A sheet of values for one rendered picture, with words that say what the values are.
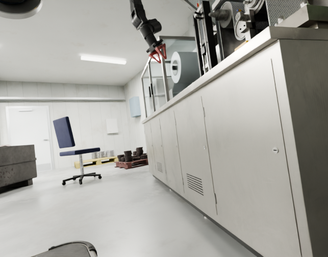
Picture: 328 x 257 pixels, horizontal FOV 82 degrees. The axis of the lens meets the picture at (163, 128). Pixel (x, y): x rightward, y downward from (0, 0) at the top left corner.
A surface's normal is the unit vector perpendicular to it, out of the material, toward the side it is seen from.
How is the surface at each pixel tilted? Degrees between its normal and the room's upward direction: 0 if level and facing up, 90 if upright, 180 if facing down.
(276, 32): 90
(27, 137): 90
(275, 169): 90
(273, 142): 90
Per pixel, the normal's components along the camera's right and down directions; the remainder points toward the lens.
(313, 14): 0.26, -0.08
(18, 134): 0.52, -0.11
